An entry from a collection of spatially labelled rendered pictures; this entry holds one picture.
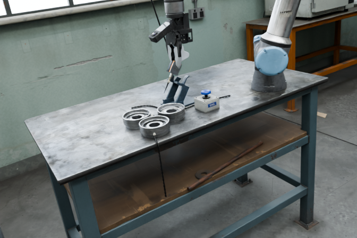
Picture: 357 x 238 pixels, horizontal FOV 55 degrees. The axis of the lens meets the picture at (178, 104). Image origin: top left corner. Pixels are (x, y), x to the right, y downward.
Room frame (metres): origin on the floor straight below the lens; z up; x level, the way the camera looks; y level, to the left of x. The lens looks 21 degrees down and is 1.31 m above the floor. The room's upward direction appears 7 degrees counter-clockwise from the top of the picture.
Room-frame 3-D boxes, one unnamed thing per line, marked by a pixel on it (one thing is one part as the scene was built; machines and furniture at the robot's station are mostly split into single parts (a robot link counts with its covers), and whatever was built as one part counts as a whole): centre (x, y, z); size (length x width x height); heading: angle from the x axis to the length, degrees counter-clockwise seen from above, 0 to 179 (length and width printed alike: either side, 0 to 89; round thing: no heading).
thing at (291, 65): (3.49, -1.51, 0.39); 1.50 x 0.62 x 0.78; 120
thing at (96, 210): (1.41, -0.01, 0.40); 1.17 x 0.59 x 0.80; 120
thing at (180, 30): (1.36, -0.03, 1.10); 0.09 x 0.08 x 0.12; 121
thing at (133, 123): (1.18, 0.16, 0.82); 0.10 x 0.10 x 0.04
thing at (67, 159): (1.41, -0.01, 0.79); 1.20 x 0.60 x 0.02; 120
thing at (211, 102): (1.26, -0.12, 0.82); 0.08 x 0.07 x 0.05; 120
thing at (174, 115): (1.20, 0.03, 0.82); 0.10 x 0.10 x 0.04
